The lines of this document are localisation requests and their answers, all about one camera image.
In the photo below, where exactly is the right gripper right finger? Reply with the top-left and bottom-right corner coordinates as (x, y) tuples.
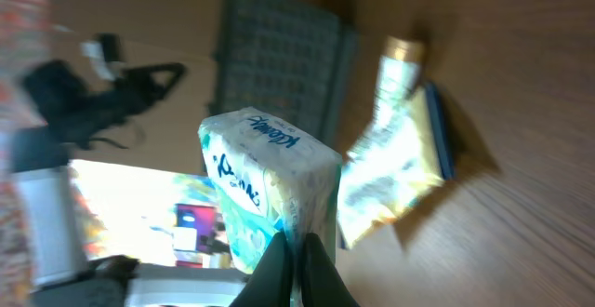
(299, 233), (359, 307)

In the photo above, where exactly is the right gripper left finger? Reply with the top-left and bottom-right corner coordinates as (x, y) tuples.
(230, 232), (294, 307)

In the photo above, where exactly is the teal tissue pack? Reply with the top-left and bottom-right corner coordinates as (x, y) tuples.
(197, 106), (344, 275)

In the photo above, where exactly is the yellow snack pouch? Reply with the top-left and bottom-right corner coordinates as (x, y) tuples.
(337, 82), (455, 248)

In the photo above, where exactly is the white green cosmetic tube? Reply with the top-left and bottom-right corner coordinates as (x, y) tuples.
(361, 36), (425, 153)

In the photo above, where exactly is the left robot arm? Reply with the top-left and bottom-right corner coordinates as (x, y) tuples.
(10, 33), (187, 173)

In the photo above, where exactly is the grey plastic basket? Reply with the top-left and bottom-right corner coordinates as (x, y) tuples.
(208, 0), (358, 146)

